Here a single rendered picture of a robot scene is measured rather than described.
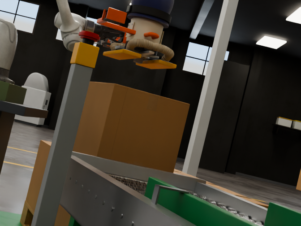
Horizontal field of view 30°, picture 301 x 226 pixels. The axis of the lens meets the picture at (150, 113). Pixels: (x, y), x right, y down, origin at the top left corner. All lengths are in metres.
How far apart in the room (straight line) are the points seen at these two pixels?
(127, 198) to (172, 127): 1.10
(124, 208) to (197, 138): 4.48
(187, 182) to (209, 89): 3.52
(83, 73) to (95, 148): 0.82
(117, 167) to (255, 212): 0.66
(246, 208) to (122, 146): 0.66
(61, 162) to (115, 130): 0.78
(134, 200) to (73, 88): 0.44
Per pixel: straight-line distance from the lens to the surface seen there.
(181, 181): 2.62
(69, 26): 2.88
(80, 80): 1.80
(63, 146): 1.81
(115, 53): 2.79
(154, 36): 2.76
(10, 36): 2.61
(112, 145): 2.56
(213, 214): 1.38
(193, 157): 6.07
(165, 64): 2.76
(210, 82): 6.09
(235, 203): 2.33
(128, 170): 2.51
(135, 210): 1.54
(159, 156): 2.66
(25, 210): 3.68
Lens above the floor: 0.79
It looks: 1 degrees up
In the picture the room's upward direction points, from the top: 14 degrees clockwise
